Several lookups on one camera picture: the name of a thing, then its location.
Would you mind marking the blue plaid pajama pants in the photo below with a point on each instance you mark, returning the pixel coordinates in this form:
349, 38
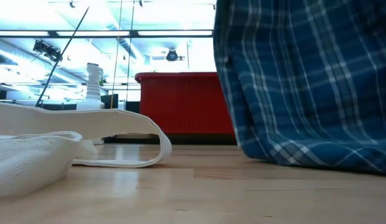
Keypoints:
305, 93

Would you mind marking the red plastic laundry bin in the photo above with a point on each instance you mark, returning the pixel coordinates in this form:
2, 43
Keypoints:
183, 102

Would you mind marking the light wooden desk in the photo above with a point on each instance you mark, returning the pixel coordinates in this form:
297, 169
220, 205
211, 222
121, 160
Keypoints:
180, 140

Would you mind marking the white spray bottle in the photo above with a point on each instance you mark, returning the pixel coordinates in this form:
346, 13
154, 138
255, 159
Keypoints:
94, 81

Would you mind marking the cream canvas tote bag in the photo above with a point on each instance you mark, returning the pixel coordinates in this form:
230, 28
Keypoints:
25, 161

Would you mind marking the round black ceiling camera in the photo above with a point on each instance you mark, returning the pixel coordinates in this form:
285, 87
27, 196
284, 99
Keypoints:
172, 55

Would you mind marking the black ceiling camera rig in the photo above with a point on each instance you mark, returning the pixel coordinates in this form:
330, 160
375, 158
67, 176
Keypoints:
46, 49

